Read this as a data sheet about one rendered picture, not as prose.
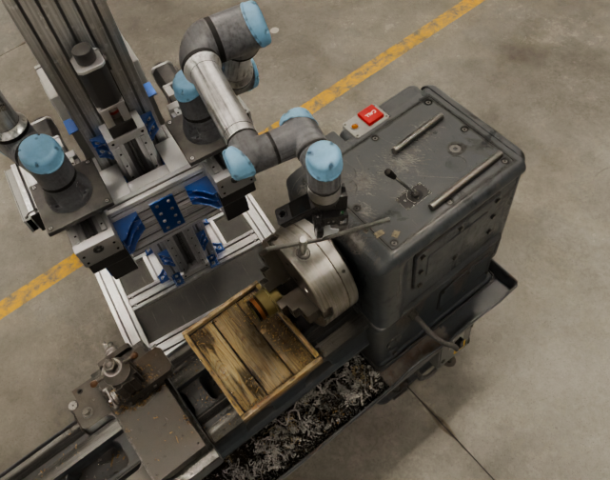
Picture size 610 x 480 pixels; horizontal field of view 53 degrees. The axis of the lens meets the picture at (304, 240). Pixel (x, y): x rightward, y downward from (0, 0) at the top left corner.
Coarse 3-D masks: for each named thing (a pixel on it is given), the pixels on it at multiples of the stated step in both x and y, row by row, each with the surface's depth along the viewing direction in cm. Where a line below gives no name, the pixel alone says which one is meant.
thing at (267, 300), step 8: (264, 288) 179; (256, 296) 178; (264, 296) 177; (272, 296) 178; (280, 296) 179; (248, 304) 178; (256, 304) 176; (264, 304) 176; (272, 304) 177; (256, 312) 176; (264, 312) 177; (272, 312) 178; (264, 320) 179
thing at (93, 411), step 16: (80, 400) 189; (96, 400) 188; (80, 416) 186; (96, 416) 186; (112, 416) 187; (192, 416) 181; (208, 448) 175; (144, 464) 175; (192, 464) 173; (208, 464) 173
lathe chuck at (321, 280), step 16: (288, 240) 173; (288, 256) 170; (320, 256) 170; (288, 272) 179; (304, 272) 168; (320, 272) 169; (336, 272) 171; (304, 288) 174; (320, 288) 169; (336, 288) 171; (320, 304) 170; (336, 304) 174; (320, 320) 181
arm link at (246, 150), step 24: (192, 24) 151; (192, 48) 146; (216, 48) 150; (192, 72) 146; (216, 72) 144; (216, 96) 139; (216, 120) 138; (240, 120) 135; (240, 144) 131; (264, 144) 131; (240, 168) 130; (264, 168) 132
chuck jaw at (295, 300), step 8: (296, 288) 180; (288, 296) 178; (296, 296) 178; (304, 296) 177; (280, 304) 177; (288, 304) 177; (296, 304) 176; (304, 304) 176; (312, 304) 175; (296, 312) 176; (304, 312) 174; (312, 312) 173; (320, 312) 176; (328, 312) 175; (312, 320) 175
